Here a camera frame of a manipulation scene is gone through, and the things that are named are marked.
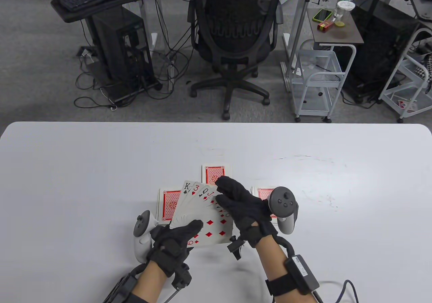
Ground person's left hand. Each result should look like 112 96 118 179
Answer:
147 219 204 278

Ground person's right hand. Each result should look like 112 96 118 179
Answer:
215 176 279 249

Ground pile of dealt red-backed cards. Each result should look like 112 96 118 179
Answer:
201 164 233 186
169 181 235 248
156 188 183 223
251 186 279 224

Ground black left forearm sensor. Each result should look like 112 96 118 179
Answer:
103 264 142 303

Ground person's left forearm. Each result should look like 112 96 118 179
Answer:
135 261 169 303

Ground red white card pack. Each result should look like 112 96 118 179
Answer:
397 99 419 113

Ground white left hand controller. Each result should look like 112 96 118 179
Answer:
133 210 159 264

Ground black white right hand controller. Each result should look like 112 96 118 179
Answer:
268 187 299 235

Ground black wrist sensor box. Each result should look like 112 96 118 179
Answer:
284 254 320 295

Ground black mesh office chair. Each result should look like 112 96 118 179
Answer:
187 0 285 120

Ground white metal cart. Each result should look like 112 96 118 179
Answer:
290 39 357 123
378 22 432 124

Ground black stand base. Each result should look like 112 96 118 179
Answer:
101 80 163 104

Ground brown side table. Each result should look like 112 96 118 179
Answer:
306 8 365 46

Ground black computer tower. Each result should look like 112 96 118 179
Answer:
90 5 156 87
339 0 421 104

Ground green-edged smartphone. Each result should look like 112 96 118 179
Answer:
312 8 333 23

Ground white desk leg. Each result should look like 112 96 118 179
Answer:
138 0 159 52

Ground clear lidded jar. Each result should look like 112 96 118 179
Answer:
334 1 356 27

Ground black white checkered board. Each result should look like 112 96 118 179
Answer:
413 54 432 84

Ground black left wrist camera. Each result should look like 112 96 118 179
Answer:
171 263 193 292

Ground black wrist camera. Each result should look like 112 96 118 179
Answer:
227 236 245 260
171 263 193 292

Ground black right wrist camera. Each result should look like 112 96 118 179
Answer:
227 236 245 260

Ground thick black glove cable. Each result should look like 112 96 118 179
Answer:
275 236 296 259

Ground black right wrist strap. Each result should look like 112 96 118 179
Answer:
265 275 294 297

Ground black sensor box cable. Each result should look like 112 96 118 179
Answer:
312 279 358 303

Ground tangle of black floor cables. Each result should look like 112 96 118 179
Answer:
74 0 197 110

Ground aluminium frame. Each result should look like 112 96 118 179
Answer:
282 0 317 92

